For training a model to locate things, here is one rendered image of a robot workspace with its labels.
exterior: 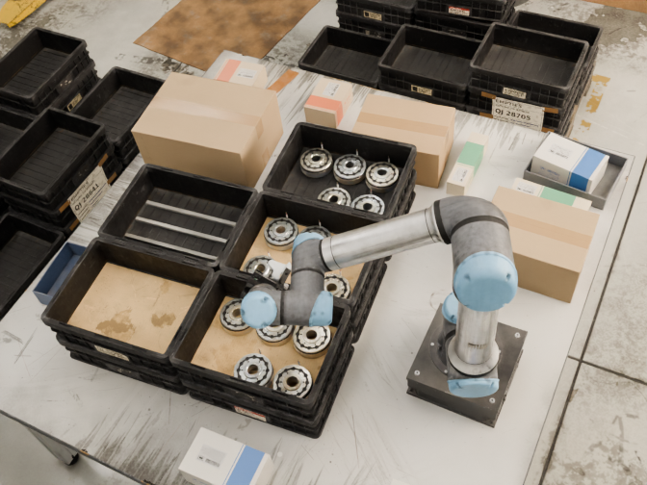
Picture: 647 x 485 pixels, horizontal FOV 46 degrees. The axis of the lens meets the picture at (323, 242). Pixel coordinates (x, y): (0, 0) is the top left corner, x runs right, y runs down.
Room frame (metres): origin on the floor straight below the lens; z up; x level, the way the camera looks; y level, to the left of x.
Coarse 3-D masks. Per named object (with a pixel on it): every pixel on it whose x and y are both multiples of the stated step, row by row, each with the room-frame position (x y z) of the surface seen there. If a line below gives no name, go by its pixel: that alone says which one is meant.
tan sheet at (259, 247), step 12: (264, 228) 1.43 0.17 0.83; (300, 228) 1.41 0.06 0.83; (264, 240) 1.39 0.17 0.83; (252, 252) 1.35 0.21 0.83; (264, 252) 1.34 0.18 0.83; (276, 252) 1.34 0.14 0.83; (288, 252) 1.33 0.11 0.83; (360, 264) 1.25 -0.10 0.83; (288, 276) 1.24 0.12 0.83; (348, 276) 1.21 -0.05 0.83
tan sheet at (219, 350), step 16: (224, 304) 1.18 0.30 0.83; (208, 336) 1.09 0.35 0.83; (224, 336) 1.08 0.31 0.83; (240, 336) 1.07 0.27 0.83; (256, 336) 1.06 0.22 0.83; (208, 352) 1.04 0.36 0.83; (224, 352) 1.03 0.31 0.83; (240, 352) 1.02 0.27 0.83; (256, 352) 1.01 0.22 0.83; (272, 352) 1.01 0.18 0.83; (288, 352) 1.00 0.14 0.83; (208, 368) 0.99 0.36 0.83; (224, 368) 0.98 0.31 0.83; (320, 368) 0.94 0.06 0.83
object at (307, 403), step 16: (224, 272) 1.22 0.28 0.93; (208, 288) 1.18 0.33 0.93; (336, 304) 1.06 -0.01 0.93; (192, 320) 1.08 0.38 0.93; (336, 336) 0.98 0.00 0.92; (176, 352) 0.99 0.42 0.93; (192, 368) 0.94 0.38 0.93; (240, 384) 0.88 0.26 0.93; (256, 384) 0.87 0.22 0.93; (320, 384) 0.84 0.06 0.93; (288, 400) 0.82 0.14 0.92; (304, 400) 0.81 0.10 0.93
